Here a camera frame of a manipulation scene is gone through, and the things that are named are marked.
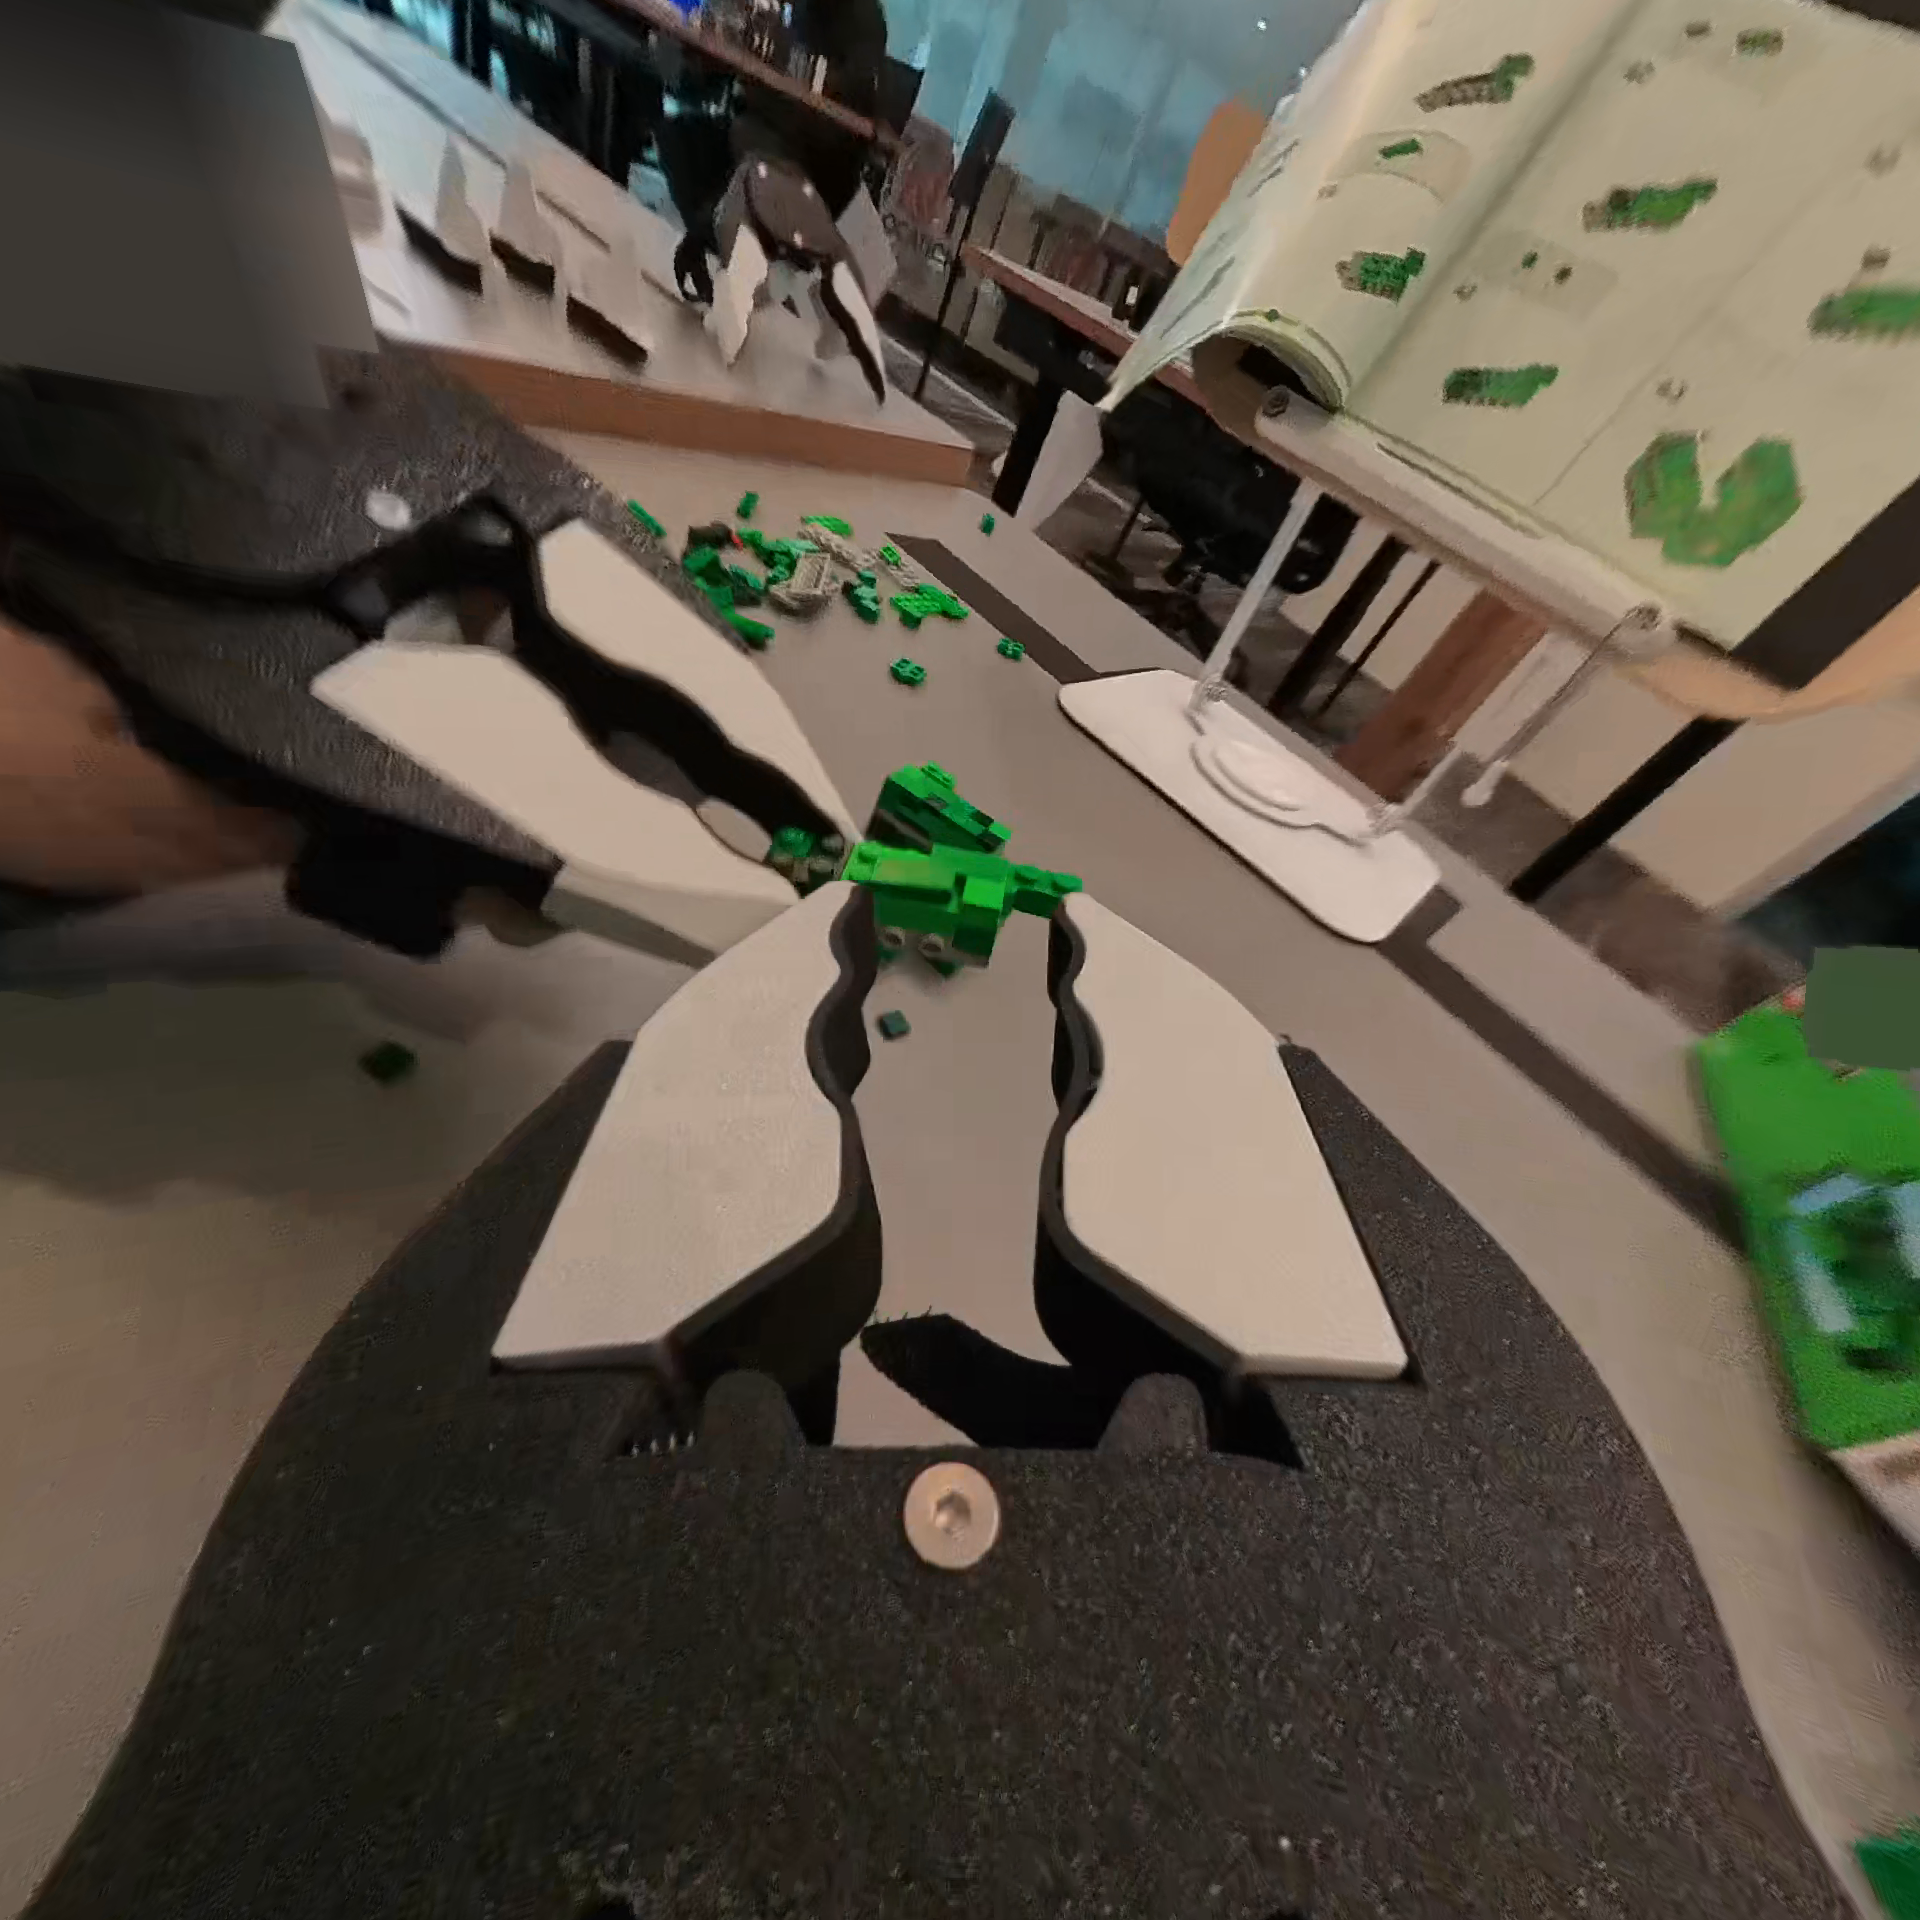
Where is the green printed box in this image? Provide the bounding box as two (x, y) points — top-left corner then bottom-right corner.
(1692, 990), (1920, 1456)

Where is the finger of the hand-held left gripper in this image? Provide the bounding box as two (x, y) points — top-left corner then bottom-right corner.
(312, 641), (808, 964)
(516, 516), (870, 869)

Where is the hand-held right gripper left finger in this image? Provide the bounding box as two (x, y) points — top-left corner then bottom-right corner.
(492, 886), (888, 1379)

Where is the black office chair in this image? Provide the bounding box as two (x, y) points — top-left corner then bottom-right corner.
(1103, 381), (1361, 602)

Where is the wooden-edged white table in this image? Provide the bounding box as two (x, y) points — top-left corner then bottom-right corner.
(268, 0), (982, 490)

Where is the green brick assembly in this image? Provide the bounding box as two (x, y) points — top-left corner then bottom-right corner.
(769, 762), (1086, 981)

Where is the white book stand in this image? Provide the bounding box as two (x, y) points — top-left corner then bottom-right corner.
(1056, 394), (1681, 946)

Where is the pile of loose green bricks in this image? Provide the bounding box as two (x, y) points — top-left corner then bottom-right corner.
(622, 486), (1038, 692)

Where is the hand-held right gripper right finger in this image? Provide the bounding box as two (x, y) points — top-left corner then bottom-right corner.
(1036, 896), (1416, 1382)

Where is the person's left hand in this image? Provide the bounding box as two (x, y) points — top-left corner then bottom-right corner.
(0, 624), (297, 896)

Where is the open instruction booklet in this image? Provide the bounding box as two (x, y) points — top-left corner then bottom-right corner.
(1106, 0), (1920, 653)

